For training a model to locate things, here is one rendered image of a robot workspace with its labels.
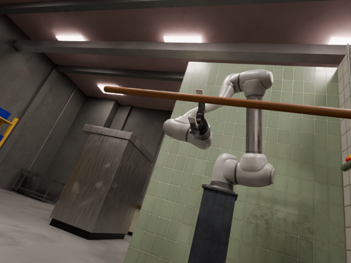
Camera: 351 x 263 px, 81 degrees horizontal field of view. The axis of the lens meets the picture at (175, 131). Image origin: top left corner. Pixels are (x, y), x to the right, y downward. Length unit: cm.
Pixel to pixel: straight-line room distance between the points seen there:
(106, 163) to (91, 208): 94
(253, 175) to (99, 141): 415
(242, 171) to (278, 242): 75
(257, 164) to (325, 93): 138
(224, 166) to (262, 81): 60
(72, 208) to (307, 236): 409
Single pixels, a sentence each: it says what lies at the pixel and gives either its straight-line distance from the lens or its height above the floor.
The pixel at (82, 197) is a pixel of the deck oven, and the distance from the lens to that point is 481.
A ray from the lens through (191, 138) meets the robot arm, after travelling 109.
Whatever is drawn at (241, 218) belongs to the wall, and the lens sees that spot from 191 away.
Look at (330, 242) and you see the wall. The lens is 204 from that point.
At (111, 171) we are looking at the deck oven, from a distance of 461.
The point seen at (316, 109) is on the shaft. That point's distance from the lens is 79.
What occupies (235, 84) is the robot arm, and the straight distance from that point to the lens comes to 147.
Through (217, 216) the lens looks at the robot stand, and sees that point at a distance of 135.
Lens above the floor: 75
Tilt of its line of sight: 23 degrees up
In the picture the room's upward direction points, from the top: 17 degrees clockwise
